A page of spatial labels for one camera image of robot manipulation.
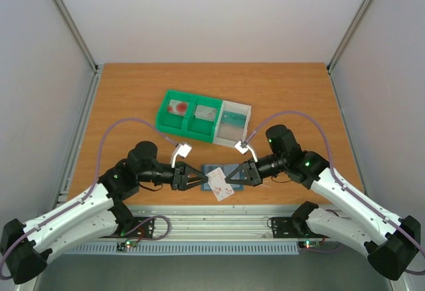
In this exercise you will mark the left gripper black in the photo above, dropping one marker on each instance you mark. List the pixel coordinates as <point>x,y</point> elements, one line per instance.
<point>180,179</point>

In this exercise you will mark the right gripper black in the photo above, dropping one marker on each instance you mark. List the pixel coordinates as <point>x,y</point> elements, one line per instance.
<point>251,172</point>

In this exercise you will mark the teal leather card holder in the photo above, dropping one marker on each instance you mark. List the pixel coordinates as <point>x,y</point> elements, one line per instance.
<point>226,169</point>

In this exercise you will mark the white floral VIP card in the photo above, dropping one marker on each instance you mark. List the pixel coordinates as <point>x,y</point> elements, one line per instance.
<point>218,185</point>

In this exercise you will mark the white translucent bin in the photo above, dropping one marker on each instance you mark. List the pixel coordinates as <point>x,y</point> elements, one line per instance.
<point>225,135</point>

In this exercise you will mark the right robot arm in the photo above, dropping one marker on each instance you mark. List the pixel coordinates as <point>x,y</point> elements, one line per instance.
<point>388,241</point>

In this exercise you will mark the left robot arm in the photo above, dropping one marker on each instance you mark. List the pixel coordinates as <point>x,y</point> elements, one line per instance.
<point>99,211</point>

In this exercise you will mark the grey card in bin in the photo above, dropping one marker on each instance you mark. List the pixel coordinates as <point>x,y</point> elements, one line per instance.
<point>205,113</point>

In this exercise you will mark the teal VIP card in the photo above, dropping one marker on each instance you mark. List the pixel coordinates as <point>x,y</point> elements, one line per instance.
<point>234,119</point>

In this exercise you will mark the card with red circles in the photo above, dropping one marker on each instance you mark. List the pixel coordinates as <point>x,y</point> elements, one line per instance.
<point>177,107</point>

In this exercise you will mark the green bin middle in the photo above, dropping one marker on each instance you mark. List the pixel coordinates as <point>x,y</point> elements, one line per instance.
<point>201,129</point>

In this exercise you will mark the green bin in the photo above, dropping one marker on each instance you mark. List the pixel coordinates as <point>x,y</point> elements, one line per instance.
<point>170,123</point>
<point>201,129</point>

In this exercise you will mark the green bin left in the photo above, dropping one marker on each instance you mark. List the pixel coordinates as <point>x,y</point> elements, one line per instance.
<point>170,123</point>

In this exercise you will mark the right status board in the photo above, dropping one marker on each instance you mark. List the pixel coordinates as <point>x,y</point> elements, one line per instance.
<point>309,244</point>

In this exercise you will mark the status board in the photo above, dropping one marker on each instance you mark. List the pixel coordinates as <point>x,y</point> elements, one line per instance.
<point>127,246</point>
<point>309,244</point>

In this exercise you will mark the left status board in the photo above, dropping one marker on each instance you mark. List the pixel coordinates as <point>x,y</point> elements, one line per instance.
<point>127,246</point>

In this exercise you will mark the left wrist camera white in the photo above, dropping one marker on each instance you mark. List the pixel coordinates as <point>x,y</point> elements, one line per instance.
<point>181,150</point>

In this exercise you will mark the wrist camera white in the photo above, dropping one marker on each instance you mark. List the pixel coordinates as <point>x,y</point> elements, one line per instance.
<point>181,150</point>
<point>244,147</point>

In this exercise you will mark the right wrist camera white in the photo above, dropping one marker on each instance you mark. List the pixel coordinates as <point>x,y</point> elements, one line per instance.
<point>244,147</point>

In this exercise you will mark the aluminium rail front frame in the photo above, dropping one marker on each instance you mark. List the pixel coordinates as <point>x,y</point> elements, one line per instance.
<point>209,223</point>

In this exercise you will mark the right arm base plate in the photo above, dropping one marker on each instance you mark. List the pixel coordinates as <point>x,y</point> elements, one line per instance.
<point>283,227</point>

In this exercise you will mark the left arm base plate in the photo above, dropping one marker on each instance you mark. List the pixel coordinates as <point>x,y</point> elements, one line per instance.
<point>144,231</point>

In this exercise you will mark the grey slotted cable duct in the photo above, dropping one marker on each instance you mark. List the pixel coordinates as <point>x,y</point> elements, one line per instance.
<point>187,248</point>

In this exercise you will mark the right aluminium frame post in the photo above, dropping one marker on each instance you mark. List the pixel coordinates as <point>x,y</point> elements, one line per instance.
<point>358,17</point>

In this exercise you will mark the aluminium frame post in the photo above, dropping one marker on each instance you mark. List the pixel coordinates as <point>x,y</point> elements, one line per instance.
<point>69,21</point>
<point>358,17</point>

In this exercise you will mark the left aluminium frame post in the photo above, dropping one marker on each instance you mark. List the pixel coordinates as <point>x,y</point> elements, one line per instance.
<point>69,21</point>

